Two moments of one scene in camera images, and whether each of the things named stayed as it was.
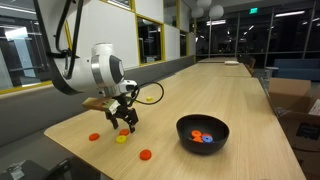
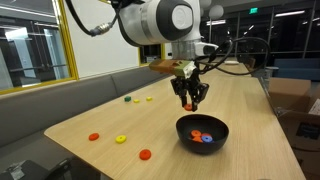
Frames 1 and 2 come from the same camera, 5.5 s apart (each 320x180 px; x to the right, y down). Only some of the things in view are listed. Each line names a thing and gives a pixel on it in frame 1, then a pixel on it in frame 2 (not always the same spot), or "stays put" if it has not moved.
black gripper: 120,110 -> 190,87
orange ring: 124,132 -> 188,106
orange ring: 196,133 stays put
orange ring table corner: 145,154 stays put
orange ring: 198,138 stays put
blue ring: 207,139 stays put
